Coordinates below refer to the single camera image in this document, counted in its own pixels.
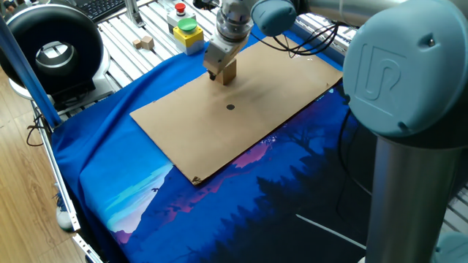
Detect aluminium table rail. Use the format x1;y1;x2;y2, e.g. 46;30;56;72
294;14;347;67

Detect black cord loop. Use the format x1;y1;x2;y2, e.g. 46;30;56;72
25;113;48;148

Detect blue pole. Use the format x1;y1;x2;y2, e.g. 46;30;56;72
0;14;62;129

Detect silver side rail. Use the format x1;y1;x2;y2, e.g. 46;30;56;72
31;102;103;263

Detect white sneaker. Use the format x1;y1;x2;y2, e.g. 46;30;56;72
54;189;76;232

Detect yellow box green button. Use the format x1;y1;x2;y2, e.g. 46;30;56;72
172;17;205;56

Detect brown cardboard sheet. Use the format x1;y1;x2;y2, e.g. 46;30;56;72
129;35;344;186

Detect blue forest print cloth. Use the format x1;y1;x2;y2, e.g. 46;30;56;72
50;25;377;263

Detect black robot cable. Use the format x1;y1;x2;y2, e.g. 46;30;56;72
250;21;372;200

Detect black ring-shaped device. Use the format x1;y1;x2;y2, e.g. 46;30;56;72
0;3;114;110

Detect aluminium post with foot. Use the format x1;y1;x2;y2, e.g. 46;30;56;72
123;0;146;28

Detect white zip tie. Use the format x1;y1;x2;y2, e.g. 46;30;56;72
295;214;367;251

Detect silver Schunk gripper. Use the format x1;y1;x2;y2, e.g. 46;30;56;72
203;34;241;81

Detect large wooden cube block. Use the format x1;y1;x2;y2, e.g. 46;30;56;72
214;58;238;86

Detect black keyboard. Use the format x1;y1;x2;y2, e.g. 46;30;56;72
71;0;127;22

